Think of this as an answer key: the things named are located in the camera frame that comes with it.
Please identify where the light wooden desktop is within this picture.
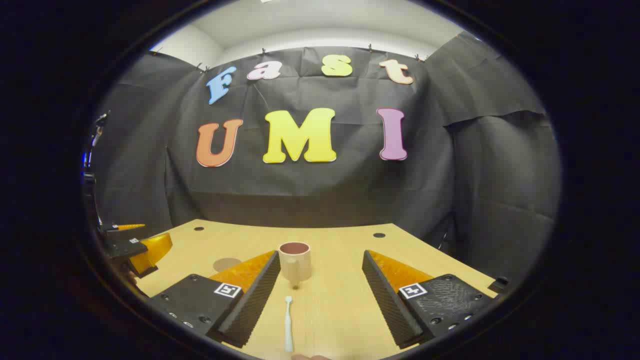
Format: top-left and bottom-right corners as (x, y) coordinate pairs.
(131, 219), (500, 360)

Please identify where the pale green toothbrush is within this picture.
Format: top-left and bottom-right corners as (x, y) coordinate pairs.
(284, 296), (295, 354)

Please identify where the round brown coaster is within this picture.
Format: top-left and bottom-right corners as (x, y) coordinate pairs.
(213, 257), (243, 273)

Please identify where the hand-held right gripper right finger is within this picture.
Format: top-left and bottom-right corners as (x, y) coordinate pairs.
(362, 249), (493, 350)

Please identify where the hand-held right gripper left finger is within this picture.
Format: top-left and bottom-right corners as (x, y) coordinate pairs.
(148, 250), (282, 349)

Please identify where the beige cup with handle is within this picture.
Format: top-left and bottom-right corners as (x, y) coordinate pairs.
(278, 241), (313, 288)

